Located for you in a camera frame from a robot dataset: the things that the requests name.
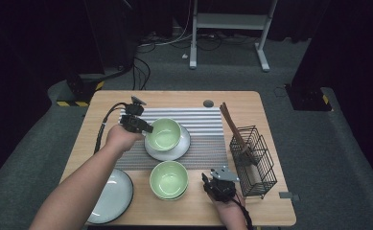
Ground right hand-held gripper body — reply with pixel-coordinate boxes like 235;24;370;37
207;166;241;203

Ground grey tape strip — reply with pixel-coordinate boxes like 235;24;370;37
278;191;301;202

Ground black floor cable bundle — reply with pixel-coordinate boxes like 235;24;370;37
130;57;152;91

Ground striped grey placemat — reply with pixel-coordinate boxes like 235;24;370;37
108;107;230;171

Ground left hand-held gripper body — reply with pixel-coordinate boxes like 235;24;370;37
120;95;148;134

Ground person's right hand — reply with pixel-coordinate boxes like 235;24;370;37
208;191;248;230

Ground person's left hand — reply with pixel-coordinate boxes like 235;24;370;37
105;124;144;154

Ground white plate with dark rim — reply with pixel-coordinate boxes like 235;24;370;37
86;168;134;225
144;124;192;162

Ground hand-held gripper cable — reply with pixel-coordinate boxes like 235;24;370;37
93;102;128;154
231;196;255;230

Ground green bowl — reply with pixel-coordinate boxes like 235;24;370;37
149;160;190;199
153;193;188;202
145;117;182;152

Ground white desk stand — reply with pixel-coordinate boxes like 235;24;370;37
189;0;278;73

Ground black wire chopstick rack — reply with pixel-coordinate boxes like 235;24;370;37
229;125;278;201

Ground black base with yellow stripes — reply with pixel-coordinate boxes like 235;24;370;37
56;72;105;108
284;83;333;112

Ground right hand-held gripper cable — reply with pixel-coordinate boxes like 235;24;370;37
231;196;255;230

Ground left hand-held gripper cable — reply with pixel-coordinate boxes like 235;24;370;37
93;102;128;154

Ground tangled floor cables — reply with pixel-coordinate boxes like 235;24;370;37
137;30;262;52

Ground tall black cabinet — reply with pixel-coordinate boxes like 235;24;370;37
82;0;141;76

